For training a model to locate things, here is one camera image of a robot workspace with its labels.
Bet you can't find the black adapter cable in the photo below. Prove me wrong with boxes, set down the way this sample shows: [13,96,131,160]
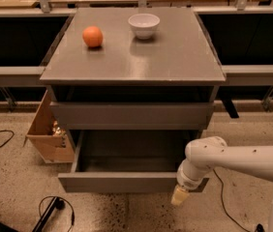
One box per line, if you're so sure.
[212,168,266,232]

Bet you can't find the grey drawer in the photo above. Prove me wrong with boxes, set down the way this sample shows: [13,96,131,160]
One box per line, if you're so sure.
[58,130,199,193]
[50,101,213,131]

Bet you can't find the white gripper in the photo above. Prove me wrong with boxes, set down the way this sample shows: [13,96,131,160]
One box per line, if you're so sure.
[171,159,212,206]

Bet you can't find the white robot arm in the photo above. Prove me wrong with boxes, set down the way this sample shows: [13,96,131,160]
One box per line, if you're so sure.
[171,136,273,232]

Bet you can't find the black stand with cable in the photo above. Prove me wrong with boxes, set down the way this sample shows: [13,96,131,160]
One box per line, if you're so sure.
[32,195,76,232]

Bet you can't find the orange ball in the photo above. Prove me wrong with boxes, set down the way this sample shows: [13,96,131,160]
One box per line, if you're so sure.
[82,26,104,47]

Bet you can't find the grey top drawer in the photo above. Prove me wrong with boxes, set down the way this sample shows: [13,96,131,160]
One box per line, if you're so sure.
[50,101,213,131]

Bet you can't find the grey drawer cabinet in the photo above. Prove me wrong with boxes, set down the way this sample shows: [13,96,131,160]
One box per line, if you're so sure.
[39,6,227,137]

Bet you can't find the white ceramic bowl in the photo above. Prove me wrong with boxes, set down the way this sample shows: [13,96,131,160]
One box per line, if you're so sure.
[128,14,160,40]

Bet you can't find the cardboard box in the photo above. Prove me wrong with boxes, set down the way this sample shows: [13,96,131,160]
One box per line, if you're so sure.
[26,92,75,163]

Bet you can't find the grey metal rail frame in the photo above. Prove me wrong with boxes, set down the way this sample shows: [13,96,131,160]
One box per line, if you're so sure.
[0,0,273,108]

